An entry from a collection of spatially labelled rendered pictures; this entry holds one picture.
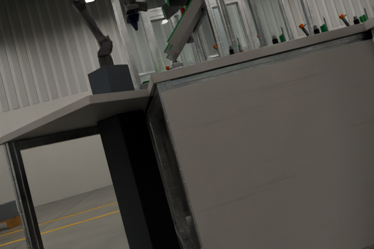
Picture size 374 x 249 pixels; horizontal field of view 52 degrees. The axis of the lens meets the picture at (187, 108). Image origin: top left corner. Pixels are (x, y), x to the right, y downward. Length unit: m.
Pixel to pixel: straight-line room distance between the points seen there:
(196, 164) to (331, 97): 0.49
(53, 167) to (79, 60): 2.80
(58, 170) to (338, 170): 9.30
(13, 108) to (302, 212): 9.73
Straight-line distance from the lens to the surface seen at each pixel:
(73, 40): 10.52
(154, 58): 3.04
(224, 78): 1.20
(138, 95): 1.38
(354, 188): 1.34
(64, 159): 10.23
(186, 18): 1.50
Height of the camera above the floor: 0.65
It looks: 4 degrees up
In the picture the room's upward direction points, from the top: 15 degrees counter-clockwise
